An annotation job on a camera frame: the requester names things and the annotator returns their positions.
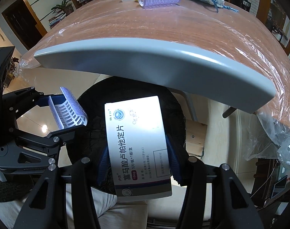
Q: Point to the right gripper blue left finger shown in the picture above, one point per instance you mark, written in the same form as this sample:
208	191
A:
45	206

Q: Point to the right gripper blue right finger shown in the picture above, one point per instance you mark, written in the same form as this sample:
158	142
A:
231	205

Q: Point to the black coffee machine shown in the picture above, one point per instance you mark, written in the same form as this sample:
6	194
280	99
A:
244	4

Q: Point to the potted green plant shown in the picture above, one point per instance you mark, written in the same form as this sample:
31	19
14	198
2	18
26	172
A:
65	6

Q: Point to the white medicine box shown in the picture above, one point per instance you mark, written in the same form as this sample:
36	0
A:
137	149

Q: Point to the stack of books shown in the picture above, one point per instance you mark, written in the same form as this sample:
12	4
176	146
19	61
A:
55	20

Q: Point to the grey table edge trim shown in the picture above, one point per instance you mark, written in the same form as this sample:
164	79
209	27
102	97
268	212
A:
173	65

